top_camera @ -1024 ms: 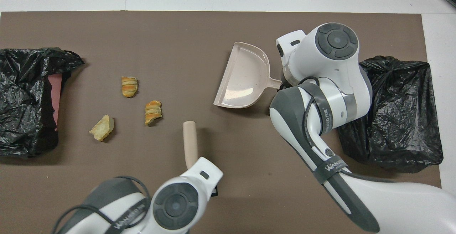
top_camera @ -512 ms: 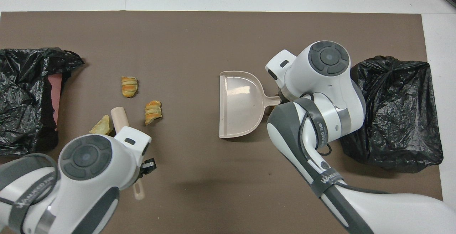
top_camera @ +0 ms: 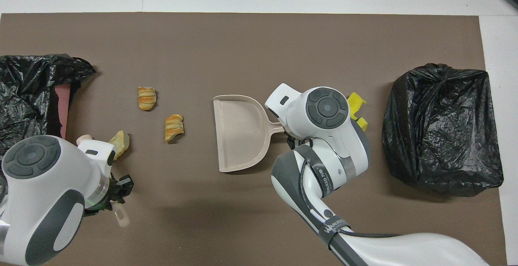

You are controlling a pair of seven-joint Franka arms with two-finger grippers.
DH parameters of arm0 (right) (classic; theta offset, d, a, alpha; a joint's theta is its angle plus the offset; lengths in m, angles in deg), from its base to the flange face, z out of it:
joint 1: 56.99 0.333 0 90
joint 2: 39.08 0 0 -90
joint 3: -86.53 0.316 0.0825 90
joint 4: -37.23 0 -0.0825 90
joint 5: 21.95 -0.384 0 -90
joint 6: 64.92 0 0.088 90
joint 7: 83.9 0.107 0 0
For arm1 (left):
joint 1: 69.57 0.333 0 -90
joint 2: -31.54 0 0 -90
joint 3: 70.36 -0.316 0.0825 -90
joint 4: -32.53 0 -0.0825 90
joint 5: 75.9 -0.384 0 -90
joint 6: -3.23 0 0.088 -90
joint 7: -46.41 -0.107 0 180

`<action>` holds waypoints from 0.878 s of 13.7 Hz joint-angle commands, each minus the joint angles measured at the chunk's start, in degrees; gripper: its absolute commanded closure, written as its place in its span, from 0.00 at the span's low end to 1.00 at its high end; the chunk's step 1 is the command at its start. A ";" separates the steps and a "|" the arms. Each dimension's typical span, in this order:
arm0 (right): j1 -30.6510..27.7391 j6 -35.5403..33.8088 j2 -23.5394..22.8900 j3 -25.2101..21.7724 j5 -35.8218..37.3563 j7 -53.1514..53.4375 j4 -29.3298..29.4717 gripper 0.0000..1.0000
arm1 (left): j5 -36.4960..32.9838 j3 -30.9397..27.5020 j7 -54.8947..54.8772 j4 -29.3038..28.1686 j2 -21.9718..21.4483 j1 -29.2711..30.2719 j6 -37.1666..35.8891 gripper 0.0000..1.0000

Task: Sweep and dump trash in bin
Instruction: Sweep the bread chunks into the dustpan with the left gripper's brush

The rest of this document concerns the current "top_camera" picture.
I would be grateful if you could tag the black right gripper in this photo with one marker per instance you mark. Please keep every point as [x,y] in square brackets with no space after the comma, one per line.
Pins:
[292,140]

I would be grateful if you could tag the striped croissant piece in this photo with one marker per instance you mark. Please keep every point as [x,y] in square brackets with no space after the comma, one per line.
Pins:
[147,99]
[174,127]

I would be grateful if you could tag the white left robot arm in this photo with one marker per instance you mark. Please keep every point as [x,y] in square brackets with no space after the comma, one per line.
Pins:
[40,185]

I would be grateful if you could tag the black bag lined pink bin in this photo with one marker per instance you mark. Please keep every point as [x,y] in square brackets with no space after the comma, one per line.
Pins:
[24,96]

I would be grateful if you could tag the brown paper table mat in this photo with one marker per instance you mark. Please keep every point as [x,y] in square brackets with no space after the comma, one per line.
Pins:
[283,35]

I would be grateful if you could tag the yellow green sponge piece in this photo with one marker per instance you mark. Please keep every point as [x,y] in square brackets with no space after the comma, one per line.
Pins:
[363,124]
[356,102]

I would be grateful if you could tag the pale bread chunk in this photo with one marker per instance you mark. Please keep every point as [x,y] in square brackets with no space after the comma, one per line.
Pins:
[121,142]

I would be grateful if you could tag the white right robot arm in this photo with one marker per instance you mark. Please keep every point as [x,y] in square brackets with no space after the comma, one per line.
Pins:
[323,108]

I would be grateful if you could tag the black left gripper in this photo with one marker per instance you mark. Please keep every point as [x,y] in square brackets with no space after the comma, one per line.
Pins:
[113,193]

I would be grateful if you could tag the beige hand brush black bristles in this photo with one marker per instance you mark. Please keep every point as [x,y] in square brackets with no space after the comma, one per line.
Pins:
[121,217]

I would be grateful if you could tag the beige plastic dustpan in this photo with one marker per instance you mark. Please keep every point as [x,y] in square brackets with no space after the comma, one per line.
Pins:
[238,136]

